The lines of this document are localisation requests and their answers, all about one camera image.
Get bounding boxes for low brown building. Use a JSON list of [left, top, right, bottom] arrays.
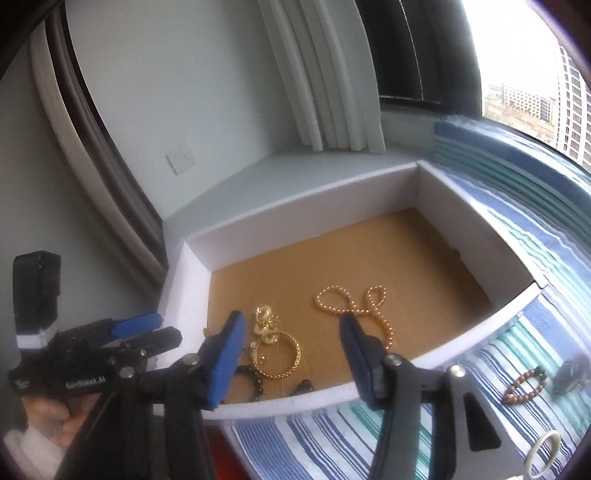
[[500, 83, 558, 126]]

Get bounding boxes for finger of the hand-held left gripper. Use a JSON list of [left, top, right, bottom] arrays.
[[121, 326, 184, 360], [60, 312, 164, 344]]

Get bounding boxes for white cardboard box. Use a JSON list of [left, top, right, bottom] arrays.
[[159, 159, 549, 422]]

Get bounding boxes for white wall socket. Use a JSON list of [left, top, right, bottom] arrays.
[[165, 147, 197, 175]]

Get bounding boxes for tall beige apartment building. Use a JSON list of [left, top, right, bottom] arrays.
[[555, 39, 591, 164]]

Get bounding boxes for gold bead necklace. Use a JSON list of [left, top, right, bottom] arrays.
[[315, 285, 394, 350]]

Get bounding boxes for person's left forearm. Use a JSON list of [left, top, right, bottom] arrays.
[[0, 427, 72, 480]]

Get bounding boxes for gold chain earrings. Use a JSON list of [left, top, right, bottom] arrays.
[[253, 304, 283, 345]]

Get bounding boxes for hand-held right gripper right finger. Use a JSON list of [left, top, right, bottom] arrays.
[[339, 316, 514, 480]]

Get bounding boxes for white curtain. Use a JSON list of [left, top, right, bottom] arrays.
[[257, 0, 387, 152]]

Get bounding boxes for red cloth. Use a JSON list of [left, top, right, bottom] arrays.
[[205, 425, 260, 480]]

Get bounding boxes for dark grey curtain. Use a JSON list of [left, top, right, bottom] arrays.
[[44, 4, 168, 288]]

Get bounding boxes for gold bangle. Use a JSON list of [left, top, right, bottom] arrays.
[[251, 331, 301, 380]]

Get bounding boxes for brown wooden bead bracelet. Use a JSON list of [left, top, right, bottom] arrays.
[[502, 366, 549, 407]]

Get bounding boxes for pale jade bangle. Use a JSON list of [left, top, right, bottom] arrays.
[[527, 431, 563, 479]]

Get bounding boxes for blue green striped blanket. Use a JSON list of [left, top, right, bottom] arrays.
[[221, 119, 591, 480]]

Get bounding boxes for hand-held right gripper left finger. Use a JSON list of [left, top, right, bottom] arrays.
[[60, 311, 247, 480]]

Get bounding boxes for person's left hand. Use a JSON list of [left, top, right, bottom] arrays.
[[21, 394, 101, 449]]

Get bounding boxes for dark bead bracelet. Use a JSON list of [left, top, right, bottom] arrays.
[[235, 364, 315, 398]]

